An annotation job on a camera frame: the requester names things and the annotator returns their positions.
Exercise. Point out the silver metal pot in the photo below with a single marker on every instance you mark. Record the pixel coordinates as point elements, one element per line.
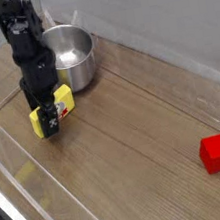
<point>73,47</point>

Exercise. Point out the yellow butter box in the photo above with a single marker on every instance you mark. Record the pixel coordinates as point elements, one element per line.
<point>64,103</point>

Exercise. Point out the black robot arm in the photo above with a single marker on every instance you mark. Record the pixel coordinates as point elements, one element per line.
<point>23,30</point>

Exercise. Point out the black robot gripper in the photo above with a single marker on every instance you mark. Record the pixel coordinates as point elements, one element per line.
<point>39,77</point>

